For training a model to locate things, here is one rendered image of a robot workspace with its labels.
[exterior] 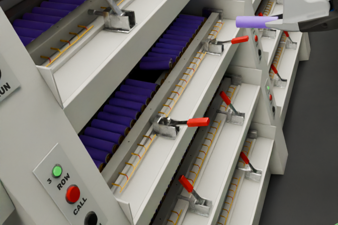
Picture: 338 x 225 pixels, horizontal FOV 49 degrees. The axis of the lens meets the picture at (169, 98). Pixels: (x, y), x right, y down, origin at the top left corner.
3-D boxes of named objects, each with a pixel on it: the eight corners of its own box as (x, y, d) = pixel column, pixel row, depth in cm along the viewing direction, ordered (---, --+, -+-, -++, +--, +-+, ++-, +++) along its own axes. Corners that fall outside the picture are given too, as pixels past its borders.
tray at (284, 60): (301, 39, 163) (306, 9, 154) (278, 129, 120) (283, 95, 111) (255, 33, 170) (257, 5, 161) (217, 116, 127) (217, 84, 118)
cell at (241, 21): (235, 27, 58) (277, 28, 56) (236, 15, 58) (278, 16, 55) (238, 28, 60) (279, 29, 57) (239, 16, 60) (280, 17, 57)
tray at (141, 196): (242, 36, 94) (245, 1, 88) (138, 246, 51) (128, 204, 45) (169, 27, 101) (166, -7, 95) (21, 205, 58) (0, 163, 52)
